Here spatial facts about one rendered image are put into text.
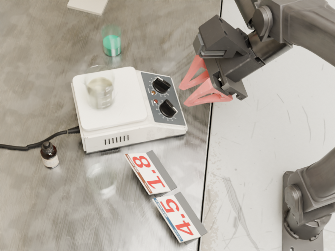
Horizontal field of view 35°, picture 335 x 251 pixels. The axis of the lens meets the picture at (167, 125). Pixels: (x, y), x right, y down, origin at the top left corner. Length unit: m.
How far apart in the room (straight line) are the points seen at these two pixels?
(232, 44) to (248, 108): 0.30
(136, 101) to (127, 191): 0.16
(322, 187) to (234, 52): 0.24
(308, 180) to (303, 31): 0.23
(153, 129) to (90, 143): 0.12
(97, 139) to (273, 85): 0.39
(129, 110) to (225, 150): 0.20
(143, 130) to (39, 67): 0.29
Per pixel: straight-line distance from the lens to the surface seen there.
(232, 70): 0.84
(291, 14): 0.75
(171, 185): 0.98
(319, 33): 0.71
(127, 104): 0.96
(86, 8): 1.22
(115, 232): 0.95
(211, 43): 0.79
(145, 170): 0.97
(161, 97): 1.02
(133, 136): 0.98
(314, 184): 0.83
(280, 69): 1.16
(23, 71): 1.14
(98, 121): 0.94
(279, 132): 1.07
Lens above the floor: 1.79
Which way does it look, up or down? 59 degrees down
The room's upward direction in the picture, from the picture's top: 6 degrees clockwise
